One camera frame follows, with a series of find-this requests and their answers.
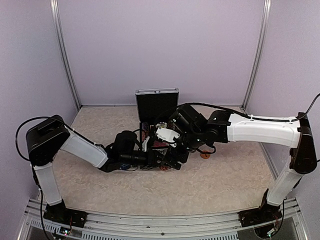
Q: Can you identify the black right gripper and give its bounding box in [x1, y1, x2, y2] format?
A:
[160, 128, 205, 170]

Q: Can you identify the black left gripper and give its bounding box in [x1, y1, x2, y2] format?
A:
[120, 148, 164, 170]

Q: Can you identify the orange chip stack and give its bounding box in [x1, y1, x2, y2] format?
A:
[159, 165, 169, 171]

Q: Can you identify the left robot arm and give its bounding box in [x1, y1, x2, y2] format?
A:
[25, 115, 164, 223]

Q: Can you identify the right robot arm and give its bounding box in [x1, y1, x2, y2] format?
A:
[165, 104, 318, 222]

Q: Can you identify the orange big blind button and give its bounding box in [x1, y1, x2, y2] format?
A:
[200, 151, 211, 159]

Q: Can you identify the purple chip row in case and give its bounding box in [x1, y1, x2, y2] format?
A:
[141, 122, 149, 132]

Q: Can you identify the blue small blind button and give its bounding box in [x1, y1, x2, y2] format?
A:
[120, 164, 131, 171]

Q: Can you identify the aluminium poker case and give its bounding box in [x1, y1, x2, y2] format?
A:
[135, 87, 181, 171]

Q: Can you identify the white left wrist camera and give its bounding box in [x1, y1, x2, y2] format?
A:
[142, 136, 150, 152]

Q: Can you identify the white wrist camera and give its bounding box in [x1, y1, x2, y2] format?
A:
[155, 127, 181, 148]
[142, 136, 150, 152]

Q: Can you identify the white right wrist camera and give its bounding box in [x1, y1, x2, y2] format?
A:
[155, 127, 181, 148]

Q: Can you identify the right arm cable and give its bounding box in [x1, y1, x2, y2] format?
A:
[174, 92, 320, 123]

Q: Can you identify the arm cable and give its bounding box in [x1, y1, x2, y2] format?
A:
[174, 92, 320, 123]
[14, 116, 106, 162]

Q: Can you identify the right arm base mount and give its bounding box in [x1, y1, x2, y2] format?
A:
[238, 189, 283, 228]

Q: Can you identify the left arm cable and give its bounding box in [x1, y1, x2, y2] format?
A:
[14, 116, 106, 162]

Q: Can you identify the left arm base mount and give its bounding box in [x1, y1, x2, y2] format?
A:
[43, 200, 88, 228]

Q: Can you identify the right aluminium corner post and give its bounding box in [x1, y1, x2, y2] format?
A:
[241, 0, 272, 111]

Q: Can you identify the aluminium corner post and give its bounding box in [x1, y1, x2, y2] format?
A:
[241, 0, 272, 111]
[50, 0, 82, 111]

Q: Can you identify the left aluminium corner post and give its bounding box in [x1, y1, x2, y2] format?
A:
[50, 0, 82, 111]

